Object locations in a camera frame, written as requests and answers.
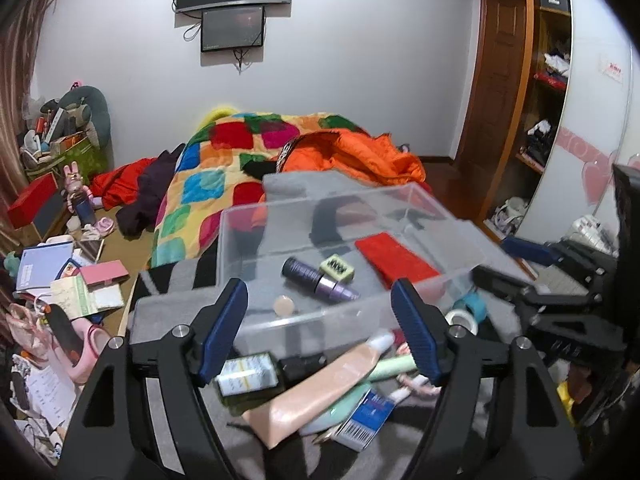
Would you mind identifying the dark green labelled bottle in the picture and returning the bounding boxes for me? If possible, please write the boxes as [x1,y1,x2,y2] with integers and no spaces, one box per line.
[216,352,328,404]

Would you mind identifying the dark blue bottle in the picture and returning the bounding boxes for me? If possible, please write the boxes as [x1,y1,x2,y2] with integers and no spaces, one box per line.
[70,192,96,227]

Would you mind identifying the pink slipper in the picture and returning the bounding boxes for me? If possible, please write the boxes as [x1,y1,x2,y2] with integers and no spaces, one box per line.
[49,304,114,385]

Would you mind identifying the pink baby shoes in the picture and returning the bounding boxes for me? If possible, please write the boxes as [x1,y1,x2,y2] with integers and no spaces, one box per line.
[80,217,117,241]

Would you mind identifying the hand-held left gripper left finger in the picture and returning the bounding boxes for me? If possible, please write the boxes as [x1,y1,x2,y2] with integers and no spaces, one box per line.
[60,277,249,480]

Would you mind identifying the dark slate board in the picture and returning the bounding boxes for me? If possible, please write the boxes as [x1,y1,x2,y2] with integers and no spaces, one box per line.
[32,190,69,244]

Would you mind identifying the black cloth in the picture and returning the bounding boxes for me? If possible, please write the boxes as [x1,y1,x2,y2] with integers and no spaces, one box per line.
[240,160,279,181]

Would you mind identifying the red fabric pouch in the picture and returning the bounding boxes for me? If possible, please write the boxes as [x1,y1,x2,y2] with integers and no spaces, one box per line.
[355,231,441,290]

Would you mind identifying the blue white carton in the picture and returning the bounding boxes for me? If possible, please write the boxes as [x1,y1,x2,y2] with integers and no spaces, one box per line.
[332,389,396,452]

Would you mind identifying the brown curtain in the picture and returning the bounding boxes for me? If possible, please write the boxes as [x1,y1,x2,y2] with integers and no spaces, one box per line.
[0,0,49,256]

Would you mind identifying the clear plastic storage box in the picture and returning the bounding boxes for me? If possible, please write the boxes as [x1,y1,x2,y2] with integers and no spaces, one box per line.
[216,172,488,342]

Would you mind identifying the colourful checked blanket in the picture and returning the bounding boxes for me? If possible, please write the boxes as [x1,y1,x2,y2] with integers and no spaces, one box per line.
[150,109,373,269]

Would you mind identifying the white tape roll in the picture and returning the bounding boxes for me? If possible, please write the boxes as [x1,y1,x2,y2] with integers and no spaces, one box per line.
[444,308,478,334]

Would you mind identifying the light green cosmetic stick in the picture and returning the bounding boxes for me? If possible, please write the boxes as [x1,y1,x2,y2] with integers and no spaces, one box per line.
[372,355,418,381]

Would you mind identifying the small yellow-green lash box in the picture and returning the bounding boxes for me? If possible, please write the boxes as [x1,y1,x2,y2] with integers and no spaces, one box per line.
[319,254,356,281]

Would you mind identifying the blue notebook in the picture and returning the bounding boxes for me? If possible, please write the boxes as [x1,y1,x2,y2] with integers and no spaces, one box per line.
[15,242,76,294]

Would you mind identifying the pink flat box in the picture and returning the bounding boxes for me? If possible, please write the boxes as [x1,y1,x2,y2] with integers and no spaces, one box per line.
[79,261,130,289]

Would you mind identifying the dark purple garment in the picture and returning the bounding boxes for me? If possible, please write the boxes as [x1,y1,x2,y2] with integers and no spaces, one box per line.
[116,144,187,239]

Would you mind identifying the red garment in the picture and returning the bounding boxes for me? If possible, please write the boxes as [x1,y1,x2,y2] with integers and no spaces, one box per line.
[90,157,157,209]

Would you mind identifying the orange padded jacket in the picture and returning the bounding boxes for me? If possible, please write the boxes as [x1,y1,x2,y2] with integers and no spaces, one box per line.
[251,130,429,233]

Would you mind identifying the yellow fluffy pillow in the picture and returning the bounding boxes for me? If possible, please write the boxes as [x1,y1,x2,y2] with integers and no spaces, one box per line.
[197,105,239,129]

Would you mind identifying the pink white slim tube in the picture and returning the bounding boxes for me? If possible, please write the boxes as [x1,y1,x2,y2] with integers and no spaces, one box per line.
[397,372,441,401]

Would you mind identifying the white black folded clothes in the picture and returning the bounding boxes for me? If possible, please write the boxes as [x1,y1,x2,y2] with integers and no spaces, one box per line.
[543,49,571,79]

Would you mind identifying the teal tape roll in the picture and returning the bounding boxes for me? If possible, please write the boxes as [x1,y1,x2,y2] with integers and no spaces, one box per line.
[452,292,488,324]

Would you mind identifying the white handbag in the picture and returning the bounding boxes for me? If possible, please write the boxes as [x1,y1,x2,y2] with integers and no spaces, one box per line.
[492,197,529,237]

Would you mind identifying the red folded clothes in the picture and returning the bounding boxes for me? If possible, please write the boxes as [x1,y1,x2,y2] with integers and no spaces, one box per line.
[533,72,569,92]

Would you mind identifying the purple mascara tube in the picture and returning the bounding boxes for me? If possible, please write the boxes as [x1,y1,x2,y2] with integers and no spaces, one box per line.
[281,257,361,304]

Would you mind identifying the green gift bag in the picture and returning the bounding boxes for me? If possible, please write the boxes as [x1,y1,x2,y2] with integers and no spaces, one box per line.
[24,132,109,187]

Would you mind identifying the white wardrobe door pink hearts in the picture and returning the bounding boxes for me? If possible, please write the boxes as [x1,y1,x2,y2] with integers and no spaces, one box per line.
[514,0,640,261]

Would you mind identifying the grey-green curved cushion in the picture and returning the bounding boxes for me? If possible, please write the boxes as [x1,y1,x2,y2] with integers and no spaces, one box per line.
[56,85,112,150]

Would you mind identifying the mint green cosmetic bottle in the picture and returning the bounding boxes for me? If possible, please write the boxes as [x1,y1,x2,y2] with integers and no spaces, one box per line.
[300,382,373,436]

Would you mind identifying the red box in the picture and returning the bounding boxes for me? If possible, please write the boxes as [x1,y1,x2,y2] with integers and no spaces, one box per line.
[7,172,61,229]

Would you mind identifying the green white booklet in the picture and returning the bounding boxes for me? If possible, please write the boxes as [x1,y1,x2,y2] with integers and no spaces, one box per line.
[50,275,99,320]

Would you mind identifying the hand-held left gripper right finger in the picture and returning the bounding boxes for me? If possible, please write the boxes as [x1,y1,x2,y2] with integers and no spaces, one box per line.
[390,277,586,480]

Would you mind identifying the peach cosmetic tube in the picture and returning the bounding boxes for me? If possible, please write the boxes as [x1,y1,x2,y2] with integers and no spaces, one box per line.
[241,332,396,450]

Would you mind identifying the person's right hand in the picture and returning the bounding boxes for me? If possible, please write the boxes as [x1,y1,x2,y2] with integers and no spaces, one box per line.
[567,362,608,403]

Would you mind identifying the white red sticker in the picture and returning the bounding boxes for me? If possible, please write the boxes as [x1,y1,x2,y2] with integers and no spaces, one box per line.
[600,57,625,84]

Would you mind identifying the brown wooden door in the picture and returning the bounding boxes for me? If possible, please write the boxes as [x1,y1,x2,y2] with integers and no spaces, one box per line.
[449,0,531,173]

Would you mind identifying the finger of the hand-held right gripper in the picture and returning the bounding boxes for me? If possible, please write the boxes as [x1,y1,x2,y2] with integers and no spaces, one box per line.
[471,265,628,362]
[501,236,621,287]

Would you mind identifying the pink rabbit toy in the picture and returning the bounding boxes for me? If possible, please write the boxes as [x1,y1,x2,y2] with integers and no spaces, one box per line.
[62,161,96,206]

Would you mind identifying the small black monitor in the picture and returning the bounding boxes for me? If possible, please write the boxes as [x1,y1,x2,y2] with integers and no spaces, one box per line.
[201,6,266,54]

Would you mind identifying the pile of white papers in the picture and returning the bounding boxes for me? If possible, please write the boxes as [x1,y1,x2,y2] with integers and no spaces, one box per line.
[9,354,82,463]

